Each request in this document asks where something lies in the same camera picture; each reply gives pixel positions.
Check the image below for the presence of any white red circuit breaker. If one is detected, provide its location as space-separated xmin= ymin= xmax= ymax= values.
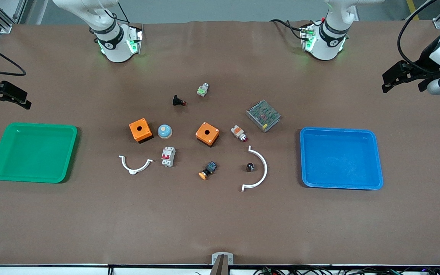
xmin=161 ymin=146 xmax=176 ymax=168

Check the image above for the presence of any green plastic tray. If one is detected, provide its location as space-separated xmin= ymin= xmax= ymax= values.
xmin=0 ymin=122 xmax=78 ymax=184

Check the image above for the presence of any blue plastic tray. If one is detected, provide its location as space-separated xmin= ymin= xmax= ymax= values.
xmin=299 ymin=127 xmax=384 ymax=190

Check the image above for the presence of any small white pipe clamp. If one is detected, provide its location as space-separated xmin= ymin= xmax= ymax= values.
xmin=118 ymin=155 xmax=154 ymax=175

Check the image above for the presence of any metal mesh power supply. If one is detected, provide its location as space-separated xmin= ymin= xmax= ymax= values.
xmin=246 ymin=100 xmax=281 ymax=133

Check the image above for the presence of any large white arc clamp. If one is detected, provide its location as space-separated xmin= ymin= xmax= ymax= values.
xmin=241 ymin=145 xmax=268 ymax=192

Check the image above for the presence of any red indicator lamp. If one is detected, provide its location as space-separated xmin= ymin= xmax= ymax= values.
xmin=231 ymin=125 xmax=249 ymax=143

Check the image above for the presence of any black left base cable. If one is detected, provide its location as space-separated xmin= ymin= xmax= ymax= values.
xmin=270 ymin=18 xmax=325 ymax=41

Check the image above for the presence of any black base cable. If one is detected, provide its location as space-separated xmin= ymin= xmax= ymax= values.
xmin=104 ymin=7 xmax=132 ymax=26
xmin=270 ymin=18 xmax=325 ymax=41

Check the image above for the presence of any black right base cable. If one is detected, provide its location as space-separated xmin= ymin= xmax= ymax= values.
xmin=104 ymin=7 xmax=132 ymax=26

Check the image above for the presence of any orange push-button enclosure box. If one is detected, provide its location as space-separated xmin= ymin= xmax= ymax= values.
xmin=195 ymin=121 xmax=220 ymax=147
xmin=129 ymin=118 xmax=154 ymax=144

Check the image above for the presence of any orange push button switch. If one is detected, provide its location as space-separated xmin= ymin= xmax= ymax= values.
xmin=198 ymin=161 xmax=218 ymax=180

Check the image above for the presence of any black cable bundle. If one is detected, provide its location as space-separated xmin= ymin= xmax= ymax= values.
xmin=254 ymin=265 xmax=440 ymax=275

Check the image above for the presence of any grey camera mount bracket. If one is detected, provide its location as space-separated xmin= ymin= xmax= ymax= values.
xmin=212 ymin=252 xmax=234 ymax=275

